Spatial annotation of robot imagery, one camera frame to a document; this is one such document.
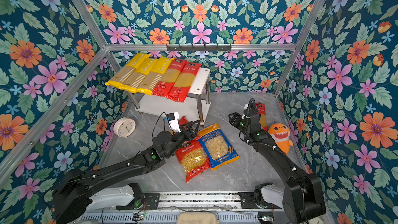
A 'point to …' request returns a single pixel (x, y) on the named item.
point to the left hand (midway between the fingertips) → (198, 119)
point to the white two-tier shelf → (192, 107)
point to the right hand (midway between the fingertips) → (231, 115)
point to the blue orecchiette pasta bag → (219, 152)
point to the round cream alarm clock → (124, 127)
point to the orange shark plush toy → (281, 134)
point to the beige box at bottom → (197, 218)
